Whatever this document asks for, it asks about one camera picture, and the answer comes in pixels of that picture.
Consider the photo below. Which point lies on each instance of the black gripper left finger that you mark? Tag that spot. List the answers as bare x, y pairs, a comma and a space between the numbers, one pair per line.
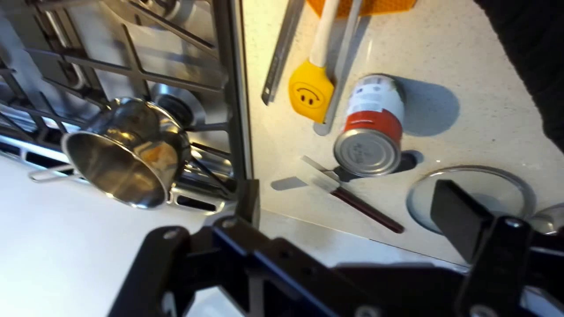
176, 264

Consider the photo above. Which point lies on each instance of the glass pot lid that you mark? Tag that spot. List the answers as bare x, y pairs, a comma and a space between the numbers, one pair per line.
423, 202

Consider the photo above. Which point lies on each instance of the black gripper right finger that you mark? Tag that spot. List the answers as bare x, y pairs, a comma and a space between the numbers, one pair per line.
499, 257

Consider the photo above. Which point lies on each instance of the stainless steel gas range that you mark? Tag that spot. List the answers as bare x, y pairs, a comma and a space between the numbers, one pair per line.
117, 58

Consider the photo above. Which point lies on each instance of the small steel saucepan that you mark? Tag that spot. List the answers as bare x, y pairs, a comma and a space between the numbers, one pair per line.
129, 158

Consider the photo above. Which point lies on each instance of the red white soup can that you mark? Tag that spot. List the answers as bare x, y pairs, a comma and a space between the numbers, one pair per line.
372, 116

